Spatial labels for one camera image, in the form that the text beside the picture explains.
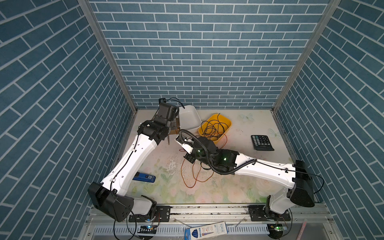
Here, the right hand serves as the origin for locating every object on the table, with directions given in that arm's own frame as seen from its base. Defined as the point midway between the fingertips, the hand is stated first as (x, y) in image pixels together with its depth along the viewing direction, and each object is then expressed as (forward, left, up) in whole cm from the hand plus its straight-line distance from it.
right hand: (180, 142), depth 70 cm
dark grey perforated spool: (+3, +2, +6) cm, 7 cm away
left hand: (+12, +7, +3) cm, 14 cm away
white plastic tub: (+39, +2, -27) cm, 48 cm away
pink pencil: (-27, -60, -27) cm, 71 cm away
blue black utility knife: (-10, +21, -23) cm, 33 cm away
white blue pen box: (-31, -15, -25) cm, 43 cm away
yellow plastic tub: (+38, -24, -24) cm, 51 cm away
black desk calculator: (+20, -49, -26) cm, 59 cm away
